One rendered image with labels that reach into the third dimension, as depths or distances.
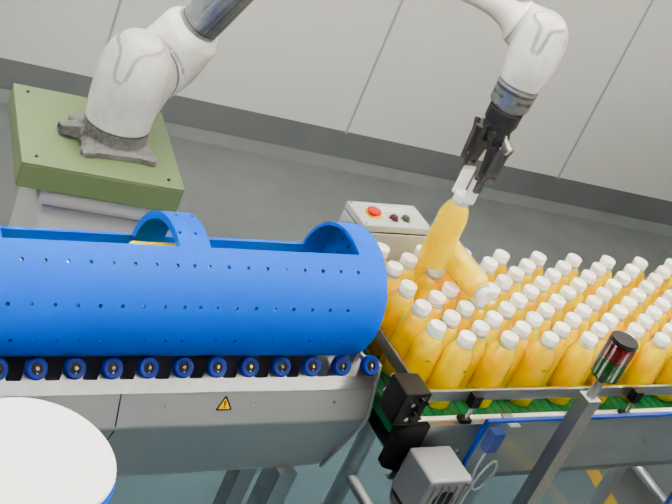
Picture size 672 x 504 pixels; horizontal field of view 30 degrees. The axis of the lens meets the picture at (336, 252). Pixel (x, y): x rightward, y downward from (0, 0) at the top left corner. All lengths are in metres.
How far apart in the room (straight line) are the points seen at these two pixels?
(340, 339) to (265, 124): 3.05
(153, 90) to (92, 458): 1.00
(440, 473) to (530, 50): 0.91
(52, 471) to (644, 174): 4.74
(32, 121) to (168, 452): 0.83
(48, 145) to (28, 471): 1.00
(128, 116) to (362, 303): 0.70
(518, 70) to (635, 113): 3.62
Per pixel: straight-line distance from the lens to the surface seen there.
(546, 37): 2.60
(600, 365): 2.70
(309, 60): 5.46
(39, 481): 2.08
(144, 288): 2.32
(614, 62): 6.01
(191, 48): 2.97
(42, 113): 3.01
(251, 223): 5.00
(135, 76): 2.82
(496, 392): 2.85
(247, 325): 2.44
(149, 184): 2.85
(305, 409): 2.71
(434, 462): 2.75
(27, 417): 2.18
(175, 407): 2.55
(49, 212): 2.89
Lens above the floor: 2.47
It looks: 29 degrees down
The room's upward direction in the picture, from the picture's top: 24 degrees clockwise
